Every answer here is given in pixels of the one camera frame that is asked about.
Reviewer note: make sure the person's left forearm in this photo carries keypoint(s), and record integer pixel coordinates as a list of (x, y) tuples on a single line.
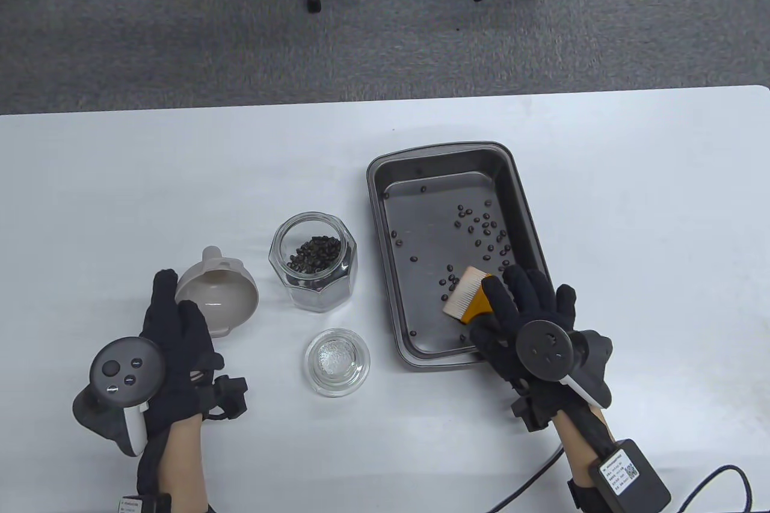
[(186, 465)]

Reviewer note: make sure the person's right hand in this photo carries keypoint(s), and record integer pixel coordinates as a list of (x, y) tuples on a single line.
[(529, 302)]

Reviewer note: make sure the person's left hand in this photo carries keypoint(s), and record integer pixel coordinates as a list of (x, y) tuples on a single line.
[(180, 344)]

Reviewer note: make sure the black hand controller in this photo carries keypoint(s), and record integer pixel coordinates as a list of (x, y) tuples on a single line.
[(123, 368), (544, 350)]

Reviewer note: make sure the clear glass jar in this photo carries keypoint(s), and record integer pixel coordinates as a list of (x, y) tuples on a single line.
[(337, 290)]

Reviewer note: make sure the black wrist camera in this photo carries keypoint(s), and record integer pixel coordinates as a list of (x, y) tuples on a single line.
[(231, 396), (535, 411)]

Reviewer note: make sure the dark metal baking tray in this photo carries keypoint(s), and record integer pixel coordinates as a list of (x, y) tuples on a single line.
[(433, 296)]

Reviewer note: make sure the black right hand controller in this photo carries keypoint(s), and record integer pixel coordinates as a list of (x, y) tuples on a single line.
[(544, 350)]

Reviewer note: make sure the beige plastic funnel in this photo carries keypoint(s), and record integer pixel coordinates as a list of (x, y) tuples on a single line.
[(228, 302)]

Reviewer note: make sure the black left hand controller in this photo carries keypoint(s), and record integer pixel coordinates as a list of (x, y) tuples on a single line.
[(123, 368)]

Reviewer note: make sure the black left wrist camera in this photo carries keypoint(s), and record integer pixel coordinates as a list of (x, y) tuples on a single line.
[(231, 396)]

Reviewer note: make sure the group of coffee beans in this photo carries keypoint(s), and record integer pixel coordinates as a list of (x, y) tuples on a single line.
[(463, 210)]

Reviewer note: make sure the black labelled right wrist box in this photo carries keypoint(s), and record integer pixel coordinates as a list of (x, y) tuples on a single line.
[(631, 477)]

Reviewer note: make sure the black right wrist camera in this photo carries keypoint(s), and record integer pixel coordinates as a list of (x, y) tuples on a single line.
[(535, 411)]

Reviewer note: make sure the clear glass jar lid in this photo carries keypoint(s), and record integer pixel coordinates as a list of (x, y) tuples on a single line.
[(337, 362)]

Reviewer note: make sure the small labelled left wrist box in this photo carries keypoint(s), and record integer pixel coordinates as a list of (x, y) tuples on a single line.
[(135, 504)]

